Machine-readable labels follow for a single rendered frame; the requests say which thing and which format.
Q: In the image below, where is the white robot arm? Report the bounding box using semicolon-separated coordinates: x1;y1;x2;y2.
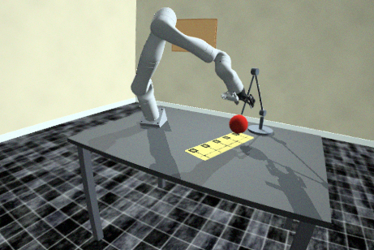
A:
131;7;243;122

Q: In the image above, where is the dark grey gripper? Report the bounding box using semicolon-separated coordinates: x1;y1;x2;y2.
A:
235;87;256;109

